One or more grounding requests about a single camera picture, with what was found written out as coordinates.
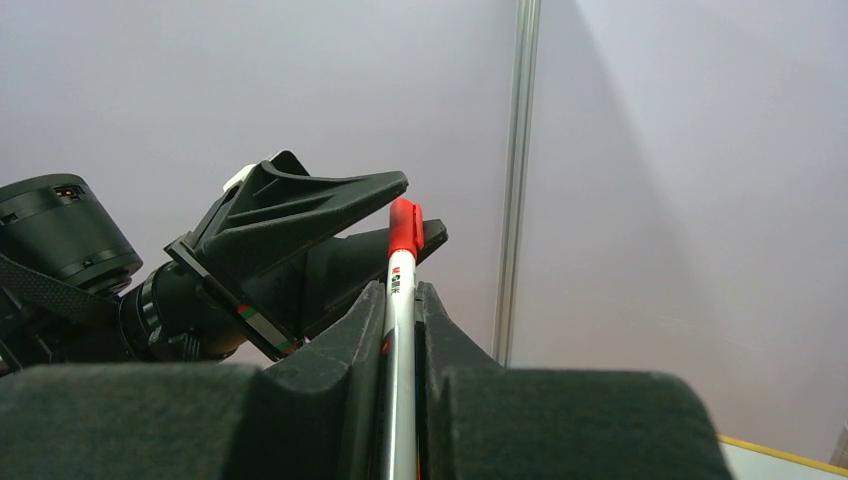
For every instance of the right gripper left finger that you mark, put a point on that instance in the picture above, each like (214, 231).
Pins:
(309, 416)

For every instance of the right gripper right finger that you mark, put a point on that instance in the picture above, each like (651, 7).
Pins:
(486, 421)

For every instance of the grey aluminium corner post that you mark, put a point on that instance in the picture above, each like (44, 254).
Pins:
(528, 15)

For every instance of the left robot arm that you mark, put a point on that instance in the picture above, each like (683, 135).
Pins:
(67, 294)

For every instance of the yellow framed whiteboard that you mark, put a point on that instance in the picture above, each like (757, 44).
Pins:
(750, 461)

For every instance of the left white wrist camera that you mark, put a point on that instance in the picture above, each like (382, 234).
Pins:
(242, 174)

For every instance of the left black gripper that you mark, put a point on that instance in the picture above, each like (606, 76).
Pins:
(277, 218)

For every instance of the red white marker pen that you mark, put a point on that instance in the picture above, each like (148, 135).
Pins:
(399, 458)

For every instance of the red marker cap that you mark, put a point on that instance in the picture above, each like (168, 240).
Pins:
(406, 230)

